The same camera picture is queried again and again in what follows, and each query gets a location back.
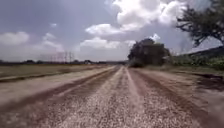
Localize large dark tree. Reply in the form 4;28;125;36
127;37;172;68

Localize pale gravel dirt road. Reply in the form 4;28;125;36
0;64;224;128

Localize distant pylons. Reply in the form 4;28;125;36
39;50;76;64

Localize distant line of trees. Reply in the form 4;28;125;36
0;59;128;66

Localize dry grass field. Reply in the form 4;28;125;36
0;63;113;83

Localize green bushes strip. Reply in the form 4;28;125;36
166;53;224;72

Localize dark hill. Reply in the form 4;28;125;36
181;45;224;60

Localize tree with spreading branches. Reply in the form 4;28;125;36
175;0;224;48

